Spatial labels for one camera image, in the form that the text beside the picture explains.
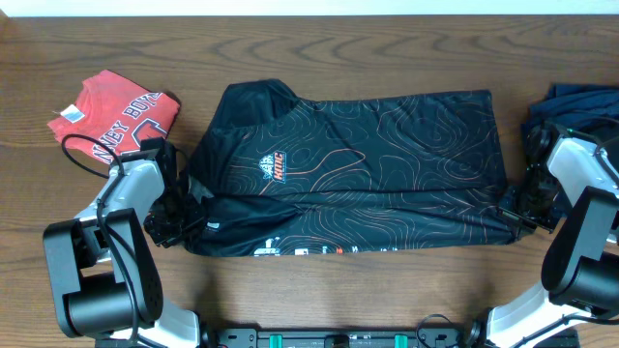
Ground black patterned sports jersey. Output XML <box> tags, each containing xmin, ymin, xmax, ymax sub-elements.
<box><xmin>186</xmin><ymin>79</ymin><xmax>517</xmax><ymax>257</ymax></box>

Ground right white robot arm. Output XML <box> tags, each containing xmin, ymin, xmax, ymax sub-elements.
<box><xmin>466</xmin><ymin>124</ymin><xmax>618</xmax><ymax>347</ymax></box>

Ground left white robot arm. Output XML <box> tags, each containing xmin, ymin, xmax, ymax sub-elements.
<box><xmin>43</xmin><ymin>137</ymin><xmax>202</xmax><ymax>347</ymax></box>

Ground dark blue clothes pile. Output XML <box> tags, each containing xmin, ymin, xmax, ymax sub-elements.
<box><xmin>521</xmin><ymin>83</ymin><xmax>618</xmax><ymax>141</ymax></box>

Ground red folded t-shirt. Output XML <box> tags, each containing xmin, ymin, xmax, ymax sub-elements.
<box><xmin>47</xmin><ymin>70</ymin><xmax>181</xmax><ymax>164</ymax></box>

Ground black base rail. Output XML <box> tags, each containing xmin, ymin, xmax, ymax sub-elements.
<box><xmin>94</xmin><ymin>313</ymin><xmax>581</xmax><ymax>348</ymax></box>

